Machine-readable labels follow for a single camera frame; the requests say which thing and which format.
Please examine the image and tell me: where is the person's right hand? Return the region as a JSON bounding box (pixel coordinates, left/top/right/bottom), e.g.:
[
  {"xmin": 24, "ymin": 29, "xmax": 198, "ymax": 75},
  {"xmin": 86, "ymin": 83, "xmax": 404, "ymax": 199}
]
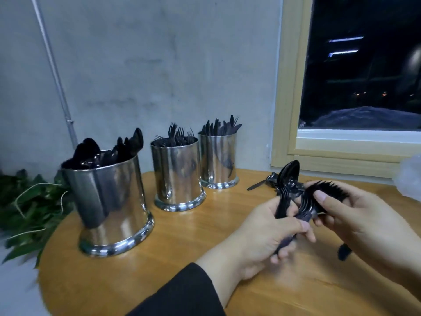
[{"xmin": 312, "ymin": 183, "xmax": 421, "ymax": 280}]

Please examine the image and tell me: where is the person's left hand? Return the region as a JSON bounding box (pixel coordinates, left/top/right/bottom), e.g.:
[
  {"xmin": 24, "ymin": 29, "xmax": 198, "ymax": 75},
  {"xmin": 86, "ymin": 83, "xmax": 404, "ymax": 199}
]
[{"xmin": 224, "ymin": 196, "xmax": 317, "ymax": 280}]

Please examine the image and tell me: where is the pile of black plastic cutlery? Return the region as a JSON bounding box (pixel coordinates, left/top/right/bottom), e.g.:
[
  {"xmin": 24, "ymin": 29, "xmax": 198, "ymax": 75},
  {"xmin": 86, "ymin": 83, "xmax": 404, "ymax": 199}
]
[{"xmin": 246, "ymin": 171, "xmax": 307, "ymax": 198}]

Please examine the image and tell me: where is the black plastic fork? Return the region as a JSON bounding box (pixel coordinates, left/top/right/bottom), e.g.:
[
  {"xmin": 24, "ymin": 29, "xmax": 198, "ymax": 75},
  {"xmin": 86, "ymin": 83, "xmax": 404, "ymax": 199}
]
[{"xmin": 273, "ymin": 181, "xmax": 353, "ymax": 262}]

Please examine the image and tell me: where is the bunch of black knives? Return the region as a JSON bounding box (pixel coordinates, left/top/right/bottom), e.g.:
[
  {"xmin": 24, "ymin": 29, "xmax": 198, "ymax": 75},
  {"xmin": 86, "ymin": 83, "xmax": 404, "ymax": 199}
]
[{"xmin": 199, "ymin": 115, "xmax": 243, "ymax": 136}]

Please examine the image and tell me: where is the bunch of black forks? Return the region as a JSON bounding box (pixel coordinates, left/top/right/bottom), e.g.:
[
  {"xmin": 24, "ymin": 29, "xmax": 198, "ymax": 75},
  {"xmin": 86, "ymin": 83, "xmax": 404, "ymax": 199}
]
[{"xmin": 153, "ymin": 123, "xmax": 197, "ymax": 147}]

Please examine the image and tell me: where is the bunch of black spoons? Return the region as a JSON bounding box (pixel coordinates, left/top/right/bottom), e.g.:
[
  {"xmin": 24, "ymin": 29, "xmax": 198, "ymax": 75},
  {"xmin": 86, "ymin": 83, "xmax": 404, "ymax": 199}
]
[{"xmin": 62, "ymin": 127, "xmax": 144, "ymax": 170}]

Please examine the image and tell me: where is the person's left forearm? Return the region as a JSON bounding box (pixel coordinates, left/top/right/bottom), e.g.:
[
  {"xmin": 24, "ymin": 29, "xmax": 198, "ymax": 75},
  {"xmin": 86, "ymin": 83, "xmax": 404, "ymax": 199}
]
[{"xmin": 128, "ymin": 243, "xmax": 241, "ymax": 316}]

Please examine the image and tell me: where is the person's right forearm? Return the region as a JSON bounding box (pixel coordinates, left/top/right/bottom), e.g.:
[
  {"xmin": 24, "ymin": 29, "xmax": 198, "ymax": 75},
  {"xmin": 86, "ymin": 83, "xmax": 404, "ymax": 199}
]
[{"xmin": 403, "ymin": 263, "xmax": 421, "ymax": 302}]

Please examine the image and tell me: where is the clear plastic bag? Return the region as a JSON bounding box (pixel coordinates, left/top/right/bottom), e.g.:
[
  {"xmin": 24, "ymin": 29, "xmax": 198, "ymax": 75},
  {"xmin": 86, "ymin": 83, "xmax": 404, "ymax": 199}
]
[{"xmin": 392, "ymin": 154, "xmax": 421, "ymax": 201}]

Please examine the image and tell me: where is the dark parked car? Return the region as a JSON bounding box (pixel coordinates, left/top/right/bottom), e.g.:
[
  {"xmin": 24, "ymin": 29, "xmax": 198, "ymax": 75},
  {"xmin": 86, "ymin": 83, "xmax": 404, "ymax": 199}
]
[{"xmin": 312, "ymin": 106, "xmax": 421, "ymax": 131}]

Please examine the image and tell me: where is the green leafy plant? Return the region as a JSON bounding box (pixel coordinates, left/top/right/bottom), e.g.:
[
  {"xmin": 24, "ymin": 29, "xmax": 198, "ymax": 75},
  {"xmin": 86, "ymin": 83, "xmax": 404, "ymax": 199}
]
[{"xmin": 0, "ymin": 169, "xmax": 75, "ymax": 267}]

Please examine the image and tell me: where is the grey metal pipe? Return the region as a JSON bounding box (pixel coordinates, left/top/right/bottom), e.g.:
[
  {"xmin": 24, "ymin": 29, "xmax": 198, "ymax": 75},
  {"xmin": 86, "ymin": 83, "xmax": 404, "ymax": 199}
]
[{"xmin": 31, "ymin": 0, "xmax": 78, "ymax": 150}]

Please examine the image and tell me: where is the thin white cable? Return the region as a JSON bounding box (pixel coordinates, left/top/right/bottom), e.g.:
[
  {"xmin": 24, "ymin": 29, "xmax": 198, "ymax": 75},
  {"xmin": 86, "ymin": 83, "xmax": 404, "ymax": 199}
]
[{"xmin": 0, "ymin": 182, "xmax": 72, "ymax": 237}]

